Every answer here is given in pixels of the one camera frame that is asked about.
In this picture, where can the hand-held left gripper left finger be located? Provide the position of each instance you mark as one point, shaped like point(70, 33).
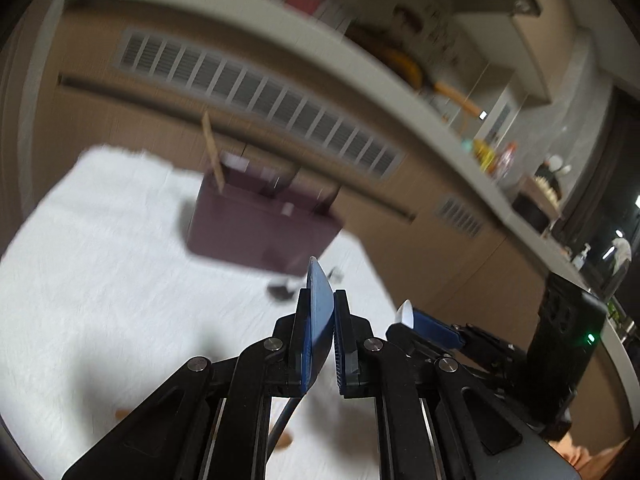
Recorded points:
point(312, 340)

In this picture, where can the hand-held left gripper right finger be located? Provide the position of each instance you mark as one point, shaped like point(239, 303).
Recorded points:
point(341, 360)

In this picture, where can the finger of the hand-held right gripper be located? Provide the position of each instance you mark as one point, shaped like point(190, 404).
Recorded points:
point(400, 336)
point(435, 327)

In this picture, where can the white spoon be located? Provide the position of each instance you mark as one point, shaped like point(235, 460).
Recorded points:
point(405, 312)

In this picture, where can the purple utensil organizer box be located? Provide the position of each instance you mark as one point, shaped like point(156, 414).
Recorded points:
point(260, 230)

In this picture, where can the person's right hand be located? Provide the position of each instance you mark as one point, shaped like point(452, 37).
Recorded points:
point(580, 455)

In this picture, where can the dark spoon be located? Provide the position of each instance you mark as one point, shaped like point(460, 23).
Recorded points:
point(281, 291)

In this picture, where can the wooden cabinet front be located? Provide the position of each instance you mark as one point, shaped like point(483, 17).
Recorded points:
point(450, 260)

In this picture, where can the white pump bottle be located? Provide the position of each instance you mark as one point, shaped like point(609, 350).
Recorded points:
point(580, 256)

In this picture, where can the small grey vent grille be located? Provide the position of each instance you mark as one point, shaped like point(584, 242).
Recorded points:
point(459, 216)

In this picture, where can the metal utensil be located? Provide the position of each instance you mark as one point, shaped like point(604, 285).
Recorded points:
point(326, 200)

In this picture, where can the yellow container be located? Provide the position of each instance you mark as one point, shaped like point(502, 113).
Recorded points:
point(482, 152)

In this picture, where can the bottle with orange cap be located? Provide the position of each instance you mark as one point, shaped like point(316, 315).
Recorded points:
point(506, 160)

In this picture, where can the small dark figurine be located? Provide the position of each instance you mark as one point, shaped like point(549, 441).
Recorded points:
point(550, 167)

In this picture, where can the flat wooden stick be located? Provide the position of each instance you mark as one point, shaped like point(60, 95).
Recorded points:
point(212, 150)

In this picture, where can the white table cloth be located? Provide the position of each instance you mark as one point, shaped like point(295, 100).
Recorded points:
point(100, 260)

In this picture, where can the long grey vent grille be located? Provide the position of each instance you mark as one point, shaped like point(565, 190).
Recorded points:
point(250, 95)

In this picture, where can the grey counter ledge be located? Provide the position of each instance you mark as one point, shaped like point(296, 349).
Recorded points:
point(350, 55)

